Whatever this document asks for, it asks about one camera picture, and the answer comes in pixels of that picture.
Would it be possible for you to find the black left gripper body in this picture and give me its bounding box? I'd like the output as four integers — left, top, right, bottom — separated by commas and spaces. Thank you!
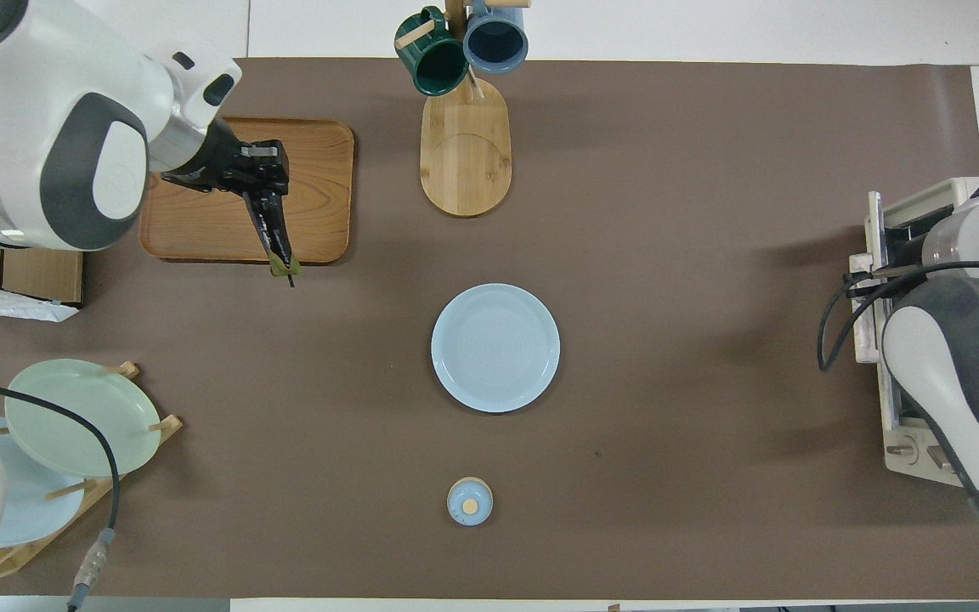
162, 119, 291, 196

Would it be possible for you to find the light blue racked plate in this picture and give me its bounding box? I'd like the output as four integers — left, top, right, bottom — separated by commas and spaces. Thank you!
0, 415, 87, 549

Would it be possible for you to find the brown wooden tray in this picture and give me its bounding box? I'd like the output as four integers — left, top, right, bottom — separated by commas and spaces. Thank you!
139, 116, 355, 266

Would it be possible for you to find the mint green plate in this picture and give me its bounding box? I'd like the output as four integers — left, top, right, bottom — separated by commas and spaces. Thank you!
4, 359, 162, 478

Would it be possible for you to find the light wooden stepped shelf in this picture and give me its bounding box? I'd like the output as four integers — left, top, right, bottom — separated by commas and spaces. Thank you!
0, 68, 84, 305

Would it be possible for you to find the glass oven door with handle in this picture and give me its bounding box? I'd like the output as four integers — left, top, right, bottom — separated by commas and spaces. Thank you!
846, 191, 903, 434

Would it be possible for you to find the blue ceramic mug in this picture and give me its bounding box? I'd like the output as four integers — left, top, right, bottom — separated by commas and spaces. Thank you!
462, 0, 530, 75

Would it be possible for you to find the wooden plate rack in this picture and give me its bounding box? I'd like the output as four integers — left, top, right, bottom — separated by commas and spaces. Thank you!
0, 361, 184, 583

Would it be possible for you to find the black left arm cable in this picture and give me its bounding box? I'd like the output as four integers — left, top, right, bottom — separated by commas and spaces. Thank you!
0, 377, 121, 612

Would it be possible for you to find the wooden mug tree stand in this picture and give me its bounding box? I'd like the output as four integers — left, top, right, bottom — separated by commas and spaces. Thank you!
394, 0, 533, 218

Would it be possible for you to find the beige toaster oven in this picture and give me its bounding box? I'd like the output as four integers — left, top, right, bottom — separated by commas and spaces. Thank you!
846, 176, 979, 490

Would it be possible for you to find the dark green ceramic mug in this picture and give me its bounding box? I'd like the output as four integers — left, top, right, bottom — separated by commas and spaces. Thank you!
394, 7, 470, 97

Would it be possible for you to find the brown table mat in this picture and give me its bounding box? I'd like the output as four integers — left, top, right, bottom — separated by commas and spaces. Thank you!
0, 57, 979, 600

